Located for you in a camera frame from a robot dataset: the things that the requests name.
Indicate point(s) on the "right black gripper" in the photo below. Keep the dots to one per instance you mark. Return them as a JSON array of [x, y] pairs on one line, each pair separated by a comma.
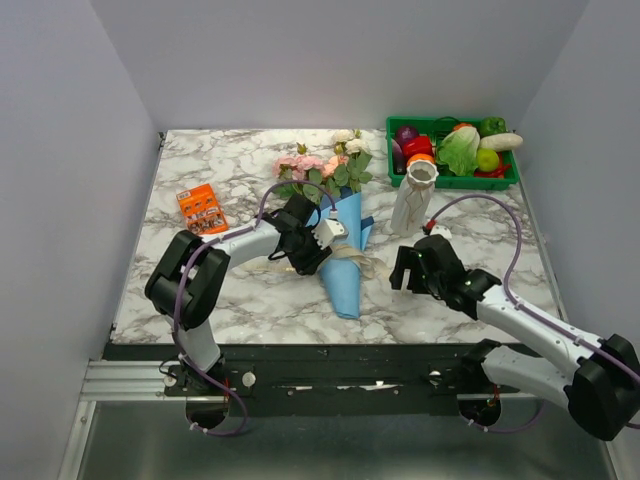
[[406, 257]]

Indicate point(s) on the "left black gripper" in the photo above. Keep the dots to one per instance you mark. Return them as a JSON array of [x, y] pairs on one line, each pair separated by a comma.
[[312, 263]]

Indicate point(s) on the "cream printed ribbon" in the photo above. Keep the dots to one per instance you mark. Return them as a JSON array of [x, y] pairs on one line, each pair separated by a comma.
[[369, 266]]

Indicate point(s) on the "blue flower bouquet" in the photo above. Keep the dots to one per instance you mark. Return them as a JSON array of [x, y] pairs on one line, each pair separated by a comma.
[[334, 186]]

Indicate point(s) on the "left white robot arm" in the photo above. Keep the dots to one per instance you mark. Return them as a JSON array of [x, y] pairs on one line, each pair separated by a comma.
[[186, 283]]

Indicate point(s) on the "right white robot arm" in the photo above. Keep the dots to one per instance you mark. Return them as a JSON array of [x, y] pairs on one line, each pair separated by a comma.
[[595, 380]]

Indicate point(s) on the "white ribbed ceramic vase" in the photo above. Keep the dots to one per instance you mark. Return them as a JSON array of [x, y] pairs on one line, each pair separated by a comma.
[[413, 198]]

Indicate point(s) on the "purple eggplant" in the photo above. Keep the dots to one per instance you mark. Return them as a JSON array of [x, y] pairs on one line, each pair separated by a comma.
[[398, 159]]

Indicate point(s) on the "orange pumpkin toy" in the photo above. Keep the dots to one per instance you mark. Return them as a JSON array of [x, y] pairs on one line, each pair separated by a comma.
[[420, 157]]

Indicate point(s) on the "orange snack packet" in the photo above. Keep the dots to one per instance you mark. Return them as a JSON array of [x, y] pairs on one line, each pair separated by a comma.
[[201, 211]]

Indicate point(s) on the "red bell pepper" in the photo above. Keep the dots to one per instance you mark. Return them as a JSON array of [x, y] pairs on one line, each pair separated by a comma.
[[418, 145]]

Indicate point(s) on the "green plastic basket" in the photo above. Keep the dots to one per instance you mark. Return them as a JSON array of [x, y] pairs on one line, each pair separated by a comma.
[[437, 129]]

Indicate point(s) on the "green lettuce toy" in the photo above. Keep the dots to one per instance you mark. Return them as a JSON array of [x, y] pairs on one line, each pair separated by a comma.
[[458, 150]]

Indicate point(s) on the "purple onion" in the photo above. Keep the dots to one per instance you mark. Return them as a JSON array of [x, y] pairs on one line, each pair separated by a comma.
[[405, 134]]

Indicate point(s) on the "red chili peppers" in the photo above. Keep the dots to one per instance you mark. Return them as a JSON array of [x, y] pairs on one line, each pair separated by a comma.
[[499, 172]]

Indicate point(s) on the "green apple toy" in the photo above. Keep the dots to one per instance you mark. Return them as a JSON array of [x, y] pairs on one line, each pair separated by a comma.
[[487, 160]]

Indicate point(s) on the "white radish toy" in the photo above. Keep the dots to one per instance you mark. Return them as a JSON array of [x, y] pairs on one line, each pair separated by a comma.
[[501, 142]]

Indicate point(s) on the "green bell pepper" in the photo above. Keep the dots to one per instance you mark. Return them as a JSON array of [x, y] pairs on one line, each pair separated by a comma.
[[492, 125]]

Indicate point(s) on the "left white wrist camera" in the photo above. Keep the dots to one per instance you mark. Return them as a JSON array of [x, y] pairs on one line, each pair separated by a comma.
[[327, 231]]

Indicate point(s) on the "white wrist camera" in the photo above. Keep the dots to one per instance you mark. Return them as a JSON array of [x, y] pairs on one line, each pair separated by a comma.
[[436, 229], [327, 231]]

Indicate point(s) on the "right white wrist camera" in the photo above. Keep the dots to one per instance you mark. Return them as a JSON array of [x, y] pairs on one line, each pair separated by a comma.
[[436, 229]]

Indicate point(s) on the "black mounting base plate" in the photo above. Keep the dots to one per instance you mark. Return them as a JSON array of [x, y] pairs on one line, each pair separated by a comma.
[[259, 381]]

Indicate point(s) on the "aluminium rail frame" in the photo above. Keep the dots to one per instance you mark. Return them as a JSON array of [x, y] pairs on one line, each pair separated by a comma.
[[111, 382]]

